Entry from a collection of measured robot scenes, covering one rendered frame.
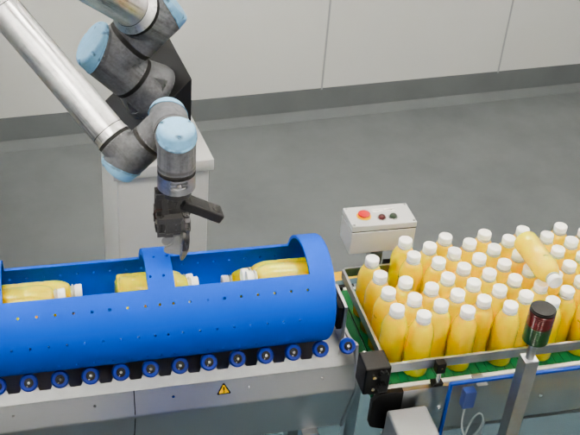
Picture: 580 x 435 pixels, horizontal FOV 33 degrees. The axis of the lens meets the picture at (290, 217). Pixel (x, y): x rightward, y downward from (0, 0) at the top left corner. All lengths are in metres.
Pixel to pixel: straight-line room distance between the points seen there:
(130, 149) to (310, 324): 0.63
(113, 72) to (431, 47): 3.17
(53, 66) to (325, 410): 1.19
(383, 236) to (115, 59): 0.94
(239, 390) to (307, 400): 0.20
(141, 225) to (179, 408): 0.79
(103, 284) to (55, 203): 2.25
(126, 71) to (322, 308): 0.98
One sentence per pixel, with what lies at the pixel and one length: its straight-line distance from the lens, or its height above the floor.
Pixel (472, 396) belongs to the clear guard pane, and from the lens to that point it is 2.68.
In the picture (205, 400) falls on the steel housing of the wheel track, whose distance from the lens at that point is 2.61.
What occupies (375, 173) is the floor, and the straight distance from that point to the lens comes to 5.21.
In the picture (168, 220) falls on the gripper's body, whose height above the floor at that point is 1.37.
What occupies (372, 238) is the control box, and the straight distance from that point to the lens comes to 2.89.
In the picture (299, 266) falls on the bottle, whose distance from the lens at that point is 2.53.
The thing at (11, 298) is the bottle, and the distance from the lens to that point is 2.45.
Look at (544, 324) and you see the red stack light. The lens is 2.41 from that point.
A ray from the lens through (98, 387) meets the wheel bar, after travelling 2.56.
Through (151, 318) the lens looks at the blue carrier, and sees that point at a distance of 2.40.
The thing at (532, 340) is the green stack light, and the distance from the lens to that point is 2.45.
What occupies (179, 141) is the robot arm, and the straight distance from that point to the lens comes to 2.22.
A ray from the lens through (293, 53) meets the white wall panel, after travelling 5.50.
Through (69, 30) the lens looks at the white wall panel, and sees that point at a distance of 5.14.
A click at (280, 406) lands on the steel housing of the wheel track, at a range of 2.70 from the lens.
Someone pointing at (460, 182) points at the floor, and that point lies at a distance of 5.25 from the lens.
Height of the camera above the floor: 2.72
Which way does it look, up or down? 35 degrees down
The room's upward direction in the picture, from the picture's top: 5 degrees clockwise
